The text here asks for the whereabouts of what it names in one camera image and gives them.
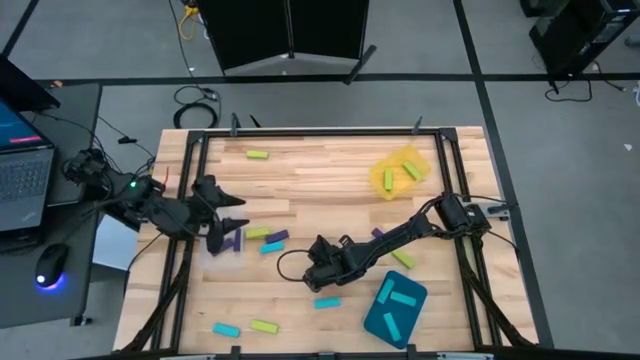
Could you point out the black folding room divider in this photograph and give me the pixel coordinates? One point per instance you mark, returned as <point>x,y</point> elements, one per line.
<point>250,30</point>

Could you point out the teal foam block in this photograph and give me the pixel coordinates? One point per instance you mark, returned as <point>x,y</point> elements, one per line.
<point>403,299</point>
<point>226,330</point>
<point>385,291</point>
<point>392,327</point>
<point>327,303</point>
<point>271,247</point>

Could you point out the clear plastic bin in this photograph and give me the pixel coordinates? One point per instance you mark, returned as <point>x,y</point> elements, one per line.
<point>230,262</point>

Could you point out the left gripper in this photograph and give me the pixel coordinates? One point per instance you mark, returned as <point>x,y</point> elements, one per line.
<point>202,217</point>

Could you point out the blue plastic bin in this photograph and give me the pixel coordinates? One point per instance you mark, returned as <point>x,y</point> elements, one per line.
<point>374,320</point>

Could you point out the purple block with pink face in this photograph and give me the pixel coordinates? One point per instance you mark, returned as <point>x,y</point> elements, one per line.
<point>237,241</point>

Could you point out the lime green foam block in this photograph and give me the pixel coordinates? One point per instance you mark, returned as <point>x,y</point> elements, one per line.
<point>403,259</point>
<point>257,155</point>
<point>258,233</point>
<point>413,170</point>
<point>264,326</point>
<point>388,180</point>

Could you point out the black side desk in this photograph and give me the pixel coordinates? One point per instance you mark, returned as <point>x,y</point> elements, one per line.
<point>75,115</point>

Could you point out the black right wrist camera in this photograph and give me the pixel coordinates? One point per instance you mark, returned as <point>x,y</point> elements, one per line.
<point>324,246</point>

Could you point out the black aluminium rig frame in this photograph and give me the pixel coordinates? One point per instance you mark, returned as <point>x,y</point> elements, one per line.
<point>320,133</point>

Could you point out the open grey laptop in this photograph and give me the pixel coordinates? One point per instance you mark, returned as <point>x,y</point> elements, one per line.
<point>25,180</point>

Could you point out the black monitor panel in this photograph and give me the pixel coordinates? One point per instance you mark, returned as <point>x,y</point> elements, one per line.
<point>20,85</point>

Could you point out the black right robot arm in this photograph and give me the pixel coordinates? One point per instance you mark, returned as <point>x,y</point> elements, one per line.
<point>400,232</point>

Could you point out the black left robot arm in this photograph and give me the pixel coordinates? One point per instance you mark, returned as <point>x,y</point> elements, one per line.
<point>165,212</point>

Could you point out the small orange tag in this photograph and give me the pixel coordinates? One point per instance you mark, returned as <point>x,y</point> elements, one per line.
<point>57,84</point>

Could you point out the yellow plastic bin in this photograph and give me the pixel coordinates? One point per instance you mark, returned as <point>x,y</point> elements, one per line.
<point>402,184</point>

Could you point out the black equipment cart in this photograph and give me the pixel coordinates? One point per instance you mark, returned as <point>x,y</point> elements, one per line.
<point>575,35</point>

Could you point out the black computer mouse blue light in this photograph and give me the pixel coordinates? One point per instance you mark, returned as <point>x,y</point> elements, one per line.
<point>50,262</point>

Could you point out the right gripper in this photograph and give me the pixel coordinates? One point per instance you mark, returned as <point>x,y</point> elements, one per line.
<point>340,267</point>

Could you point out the purple foam block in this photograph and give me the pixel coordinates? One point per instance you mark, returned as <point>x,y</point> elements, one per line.
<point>277,236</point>
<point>377,232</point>
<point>228,245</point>

